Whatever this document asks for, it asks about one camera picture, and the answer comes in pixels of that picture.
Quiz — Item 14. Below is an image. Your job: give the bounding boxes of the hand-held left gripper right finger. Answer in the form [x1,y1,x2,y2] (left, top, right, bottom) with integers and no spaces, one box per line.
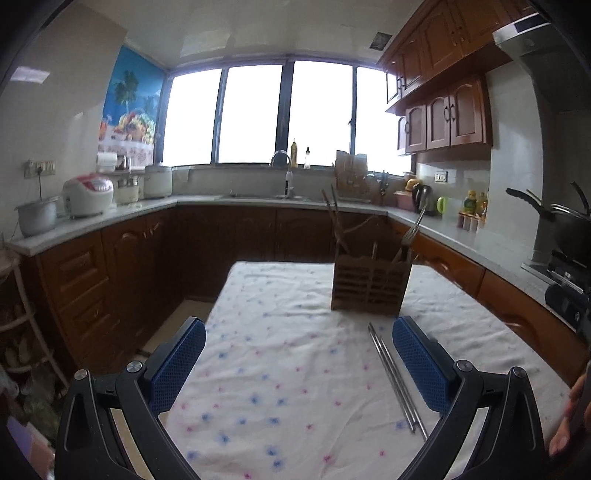
[392,316,550,480]

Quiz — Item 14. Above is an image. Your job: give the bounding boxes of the person's right hand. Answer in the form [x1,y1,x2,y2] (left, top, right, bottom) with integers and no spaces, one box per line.
[547,374,591,457]

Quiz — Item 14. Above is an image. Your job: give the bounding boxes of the red and white rice cooker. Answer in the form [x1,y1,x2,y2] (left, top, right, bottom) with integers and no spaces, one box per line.
[62,174,115,219]

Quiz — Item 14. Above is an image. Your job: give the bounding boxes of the gas stove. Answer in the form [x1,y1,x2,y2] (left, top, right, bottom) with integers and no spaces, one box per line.
[522,251,591,333]

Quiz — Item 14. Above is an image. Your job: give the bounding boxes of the wooden lower cabinets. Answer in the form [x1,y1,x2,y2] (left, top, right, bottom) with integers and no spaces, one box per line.
[21,203,591,384]

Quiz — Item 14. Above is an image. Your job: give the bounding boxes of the metal chopstick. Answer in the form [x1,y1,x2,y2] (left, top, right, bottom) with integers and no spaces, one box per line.
[368,323,416,435]
[379,339,428,438]

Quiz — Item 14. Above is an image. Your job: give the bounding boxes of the steel range hood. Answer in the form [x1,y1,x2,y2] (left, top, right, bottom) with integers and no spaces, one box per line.
[492,14,591,112]

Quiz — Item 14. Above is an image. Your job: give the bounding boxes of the chrome kitchen faucet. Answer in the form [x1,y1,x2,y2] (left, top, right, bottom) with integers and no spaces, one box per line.
[270,150,296,199]

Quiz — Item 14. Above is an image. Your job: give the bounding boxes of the black handled wok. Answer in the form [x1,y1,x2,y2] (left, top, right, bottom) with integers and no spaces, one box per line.
[505,181,591,259]

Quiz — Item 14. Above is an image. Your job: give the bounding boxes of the white storage rack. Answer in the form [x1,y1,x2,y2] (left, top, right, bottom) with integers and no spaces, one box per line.
[0,258,70,398]

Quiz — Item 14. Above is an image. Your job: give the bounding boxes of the steel electric kettle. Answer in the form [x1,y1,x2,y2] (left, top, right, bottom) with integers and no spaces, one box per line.
[412,183,433,214]

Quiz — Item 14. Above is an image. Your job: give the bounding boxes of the white floral tablecloth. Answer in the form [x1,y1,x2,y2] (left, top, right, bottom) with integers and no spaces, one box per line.
[164,261,573,480]

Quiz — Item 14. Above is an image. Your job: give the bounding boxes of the large kitchen window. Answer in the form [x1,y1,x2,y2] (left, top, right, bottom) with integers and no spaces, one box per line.
[159,60,411,169]

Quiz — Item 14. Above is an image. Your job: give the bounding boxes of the wall power outlet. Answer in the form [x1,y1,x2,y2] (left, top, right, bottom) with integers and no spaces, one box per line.
[25,159,57,178]

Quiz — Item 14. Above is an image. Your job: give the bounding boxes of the wooden chopstick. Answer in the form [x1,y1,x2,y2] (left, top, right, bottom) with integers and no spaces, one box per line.
[331,185,341,252]
[322,188,347,256]
[323,196,342,254]

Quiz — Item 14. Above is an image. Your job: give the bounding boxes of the aluminium pot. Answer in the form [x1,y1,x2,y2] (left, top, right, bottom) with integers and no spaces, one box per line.
[16,196,61,237]

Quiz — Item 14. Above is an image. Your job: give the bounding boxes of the stainless steel sink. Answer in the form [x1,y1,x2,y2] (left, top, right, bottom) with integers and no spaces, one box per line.
[221,193,305,201]

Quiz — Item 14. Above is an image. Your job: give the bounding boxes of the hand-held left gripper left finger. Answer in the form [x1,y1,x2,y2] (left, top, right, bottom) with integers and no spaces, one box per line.
[54,316,207,480]

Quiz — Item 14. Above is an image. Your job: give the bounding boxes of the wooden cutting board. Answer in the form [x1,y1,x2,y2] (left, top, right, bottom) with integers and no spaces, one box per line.
[335,151,369,201]

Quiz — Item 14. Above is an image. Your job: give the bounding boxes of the wooden cabinets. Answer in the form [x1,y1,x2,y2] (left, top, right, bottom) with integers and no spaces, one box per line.
[381,0,555,155]
[21,203,591,384]

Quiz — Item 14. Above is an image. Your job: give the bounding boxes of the fruit and palm poster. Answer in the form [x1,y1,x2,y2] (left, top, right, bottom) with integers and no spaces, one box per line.
[98,44,166,162]

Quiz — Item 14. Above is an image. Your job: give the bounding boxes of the wooden utensil holder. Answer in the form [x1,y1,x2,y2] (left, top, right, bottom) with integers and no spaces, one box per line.
[331,253,413,318]

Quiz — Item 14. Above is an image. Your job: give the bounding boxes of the wooden upper cabinets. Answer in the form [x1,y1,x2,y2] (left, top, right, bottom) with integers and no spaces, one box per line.
[381,0,555,155]

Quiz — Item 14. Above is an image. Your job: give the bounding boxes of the metal fork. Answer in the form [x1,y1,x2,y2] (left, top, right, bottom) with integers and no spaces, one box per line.
[399,207,428,261]

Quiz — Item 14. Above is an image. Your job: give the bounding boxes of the large white rice cooker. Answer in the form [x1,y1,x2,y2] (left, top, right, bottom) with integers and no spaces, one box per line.
[144,164,173,199]

